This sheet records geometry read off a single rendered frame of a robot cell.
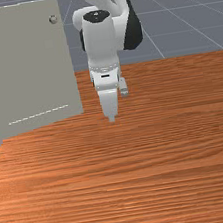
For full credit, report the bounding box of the pale grey cabinet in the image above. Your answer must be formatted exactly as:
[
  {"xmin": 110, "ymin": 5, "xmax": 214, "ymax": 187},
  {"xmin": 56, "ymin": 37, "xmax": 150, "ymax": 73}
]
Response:
[{"xmin": 0, "ymin": 0, "xmax": 91, "ymax": 161}]

